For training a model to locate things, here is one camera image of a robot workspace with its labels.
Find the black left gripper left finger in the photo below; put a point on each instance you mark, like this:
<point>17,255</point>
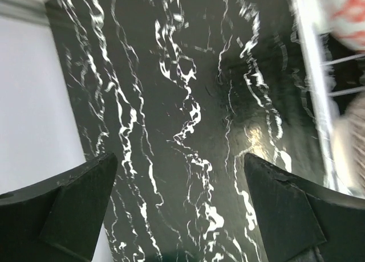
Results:
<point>59,218</point>

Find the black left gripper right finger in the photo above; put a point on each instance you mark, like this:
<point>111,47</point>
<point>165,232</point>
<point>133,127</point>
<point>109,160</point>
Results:
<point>300,220</point>

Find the beige patterned bowl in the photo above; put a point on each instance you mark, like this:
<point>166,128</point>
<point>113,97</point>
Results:
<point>354,116</point>

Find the white wire dish rack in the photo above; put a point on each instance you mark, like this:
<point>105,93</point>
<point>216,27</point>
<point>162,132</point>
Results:
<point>332,130</point>

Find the blue patterned bowl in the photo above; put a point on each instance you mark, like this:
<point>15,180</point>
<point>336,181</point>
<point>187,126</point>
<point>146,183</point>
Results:
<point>345,19</point>

